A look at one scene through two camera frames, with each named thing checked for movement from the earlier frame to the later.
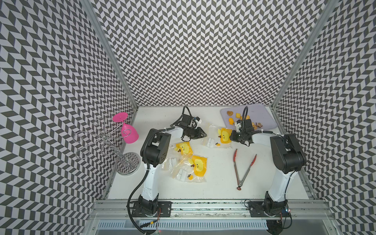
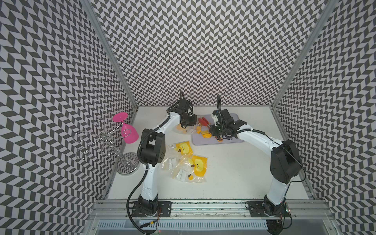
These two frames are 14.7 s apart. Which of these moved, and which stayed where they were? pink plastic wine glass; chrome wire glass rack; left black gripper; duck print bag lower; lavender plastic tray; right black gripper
Moved: right black gripper; lavender plastic tray; left black gripper
Stayed: chrome wire glass rack; duck print bag lower; pink plastic wine glass
